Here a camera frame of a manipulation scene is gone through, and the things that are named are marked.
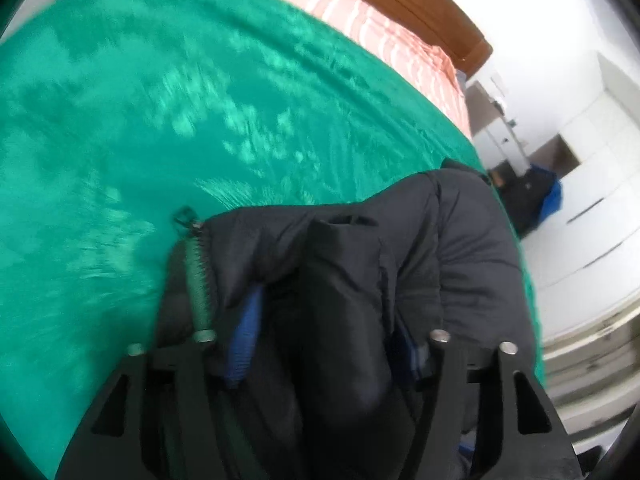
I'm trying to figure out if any white wardrobe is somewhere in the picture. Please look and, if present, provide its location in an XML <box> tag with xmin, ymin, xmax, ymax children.
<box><xmin>520</xmin><ymin>52</ymin><xmax>640</xmax><ymax>311</ymax></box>

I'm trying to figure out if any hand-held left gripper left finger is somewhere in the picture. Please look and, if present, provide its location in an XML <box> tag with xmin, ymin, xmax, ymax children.
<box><xmin>55</xmin><ymin>287</ymin><xmax>266</xmax><ymax>480</ymax></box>

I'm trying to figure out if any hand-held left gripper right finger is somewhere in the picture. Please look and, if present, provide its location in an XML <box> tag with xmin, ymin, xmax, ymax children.
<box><xmin>400</xmin><ymin>329</ymin><xmax>583</xmax><ymax>480</ymax></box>

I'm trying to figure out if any blue garment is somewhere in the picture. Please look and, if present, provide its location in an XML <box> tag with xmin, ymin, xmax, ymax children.
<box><xmin>532</xmin><ymin>165</ymin><xmax>565</xmax><ymax>221</ymax></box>

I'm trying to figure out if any wooden headboard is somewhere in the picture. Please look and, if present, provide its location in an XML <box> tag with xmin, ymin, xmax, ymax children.
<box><xmin>280</xmin><ymin>0</ymin><xmax>493</xmax><ymax>73</ymax></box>

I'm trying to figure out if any white nightstand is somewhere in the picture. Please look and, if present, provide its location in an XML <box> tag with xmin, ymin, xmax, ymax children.
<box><xmin>465</xmin><ymin>80</ymin><xmax>531</xmax><ymax>176</ymax></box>

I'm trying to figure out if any black quilted jacket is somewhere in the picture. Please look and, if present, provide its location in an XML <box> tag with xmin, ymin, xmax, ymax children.
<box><xmin>155</xmin><ymin>158</ymin><xmax>543</xmax><ymax>480</ymax></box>

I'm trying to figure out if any black and blue bag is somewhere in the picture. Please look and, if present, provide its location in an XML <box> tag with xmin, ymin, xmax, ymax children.
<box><xmin>492</xmin><ymin>167</ymin><xmax>551</xmax><ymax>238</ymax></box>

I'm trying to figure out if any green patterned blanket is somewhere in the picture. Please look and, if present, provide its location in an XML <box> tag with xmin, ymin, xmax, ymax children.
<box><xmin>0</xmin><ymin>0</ymin><xmax>548</xmax><ymax>480</ymax></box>

